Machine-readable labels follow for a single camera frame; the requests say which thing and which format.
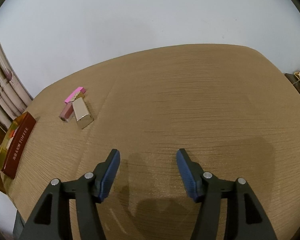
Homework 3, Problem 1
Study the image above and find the gold lipstick case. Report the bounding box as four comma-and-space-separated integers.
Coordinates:
72, 98, 94, 129

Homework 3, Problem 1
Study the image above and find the pink rectangular block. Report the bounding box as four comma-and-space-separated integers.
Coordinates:
64, 87, 86, 105

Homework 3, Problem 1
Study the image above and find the red gold tin box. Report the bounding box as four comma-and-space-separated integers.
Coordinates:
0, 112, 36, 179

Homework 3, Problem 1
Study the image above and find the striped floral curtain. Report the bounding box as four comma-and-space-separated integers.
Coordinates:
0, 44, 32, 130

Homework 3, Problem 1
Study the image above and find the rose lip gloss tube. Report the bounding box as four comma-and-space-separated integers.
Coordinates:
59, 102, 74, 122

